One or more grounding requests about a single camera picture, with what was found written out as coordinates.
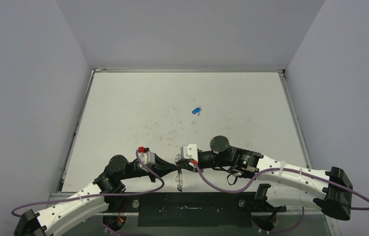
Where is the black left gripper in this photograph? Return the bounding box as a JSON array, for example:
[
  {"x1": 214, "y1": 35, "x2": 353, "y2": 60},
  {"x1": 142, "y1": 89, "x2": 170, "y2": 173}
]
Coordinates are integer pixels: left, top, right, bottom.
[{"x1": 119, "y1": 153, "x2": 178, "y2": 182}]

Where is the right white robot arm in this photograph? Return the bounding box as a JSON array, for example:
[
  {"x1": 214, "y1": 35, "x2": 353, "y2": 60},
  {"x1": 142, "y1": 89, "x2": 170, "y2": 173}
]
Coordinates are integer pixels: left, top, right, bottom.
[{"x1": 175, "y1": 136, "x2": 353, "y2": 221}]

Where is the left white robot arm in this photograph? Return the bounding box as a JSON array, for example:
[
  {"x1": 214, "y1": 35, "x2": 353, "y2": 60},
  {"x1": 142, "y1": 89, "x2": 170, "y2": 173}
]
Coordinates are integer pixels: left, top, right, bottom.
[{"x1": 13, "y1": 152, "x2": 178, "y2": 236}]

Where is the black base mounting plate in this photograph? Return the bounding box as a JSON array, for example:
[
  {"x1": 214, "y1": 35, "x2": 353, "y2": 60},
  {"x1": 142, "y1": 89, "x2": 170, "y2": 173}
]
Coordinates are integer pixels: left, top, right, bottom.
[{"x1": 102, "y1": 192, "x2": 286, "y2": 231}]

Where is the loose blue key tag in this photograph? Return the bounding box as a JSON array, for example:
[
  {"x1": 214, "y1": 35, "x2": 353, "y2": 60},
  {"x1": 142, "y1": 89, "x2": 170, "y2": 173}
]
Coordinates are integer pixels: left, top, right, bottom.
[{"x1": 192, "y1": 106, "x2": 202, "y2": 116}]

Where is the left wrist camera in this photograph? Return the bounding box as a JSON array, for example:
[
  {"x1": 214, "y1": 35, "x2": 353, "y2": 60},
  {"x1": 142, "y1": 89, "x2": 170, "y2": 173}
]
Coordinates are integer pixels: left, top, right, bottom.
[{"x1": 137, "y1": 147, "x2": 155, "y2": 166}]

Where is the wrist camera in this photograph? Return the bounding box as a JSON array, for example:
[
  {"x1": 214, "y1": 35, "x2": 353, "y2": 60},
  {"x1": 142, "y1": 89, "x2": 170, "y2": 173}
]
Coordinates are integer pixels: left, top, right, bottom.
[
  {"x1": 180, "y1": 144, "x2": 199, "y2": 162},
  {"x1": 137, "y1": 147, "x2": 155, "y2": 166}
]

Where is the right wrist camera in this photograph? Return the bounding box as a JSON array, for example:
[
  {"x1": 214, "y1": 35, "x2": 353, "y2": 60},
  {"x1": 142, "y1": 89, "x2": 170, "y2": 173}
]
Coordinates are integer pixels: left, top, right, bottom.
[{"x1": 180, "y1": 144, "x2": 199, "y2": 162}]

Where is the aluminium table frame rail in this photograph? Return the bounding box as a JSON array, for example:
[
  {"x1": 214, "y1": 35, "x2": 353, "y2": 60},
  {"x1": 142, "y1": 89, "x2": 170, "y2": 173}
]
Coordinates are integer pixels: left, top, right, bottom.
[{"x1": 277, "y1": 70, "x2": 312, "y2": 167}]

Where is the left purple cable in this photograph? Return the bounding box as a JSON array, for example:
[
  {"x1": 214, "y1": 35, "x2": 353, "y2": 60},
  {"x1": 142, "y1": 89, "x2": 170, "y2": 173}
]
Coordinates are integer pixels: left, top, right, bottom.
[{"x1": 10, "y1": 148, "x2": 166, "y2": 218}]

